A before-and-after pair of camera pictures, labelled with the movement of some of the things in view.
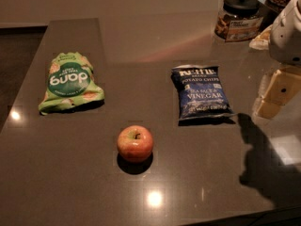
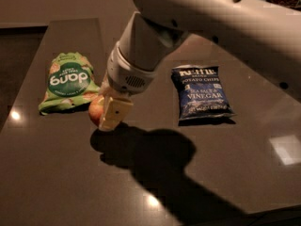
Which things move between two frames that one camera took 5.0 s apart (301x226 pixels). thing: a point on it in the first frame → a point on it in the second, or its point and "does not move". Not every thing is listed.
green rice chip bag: [71, 83] does not move
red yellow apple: [135, 143] → [95, 109]
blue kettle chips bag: [201, 96] does not move
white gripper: [286, 42] → [125, 73]
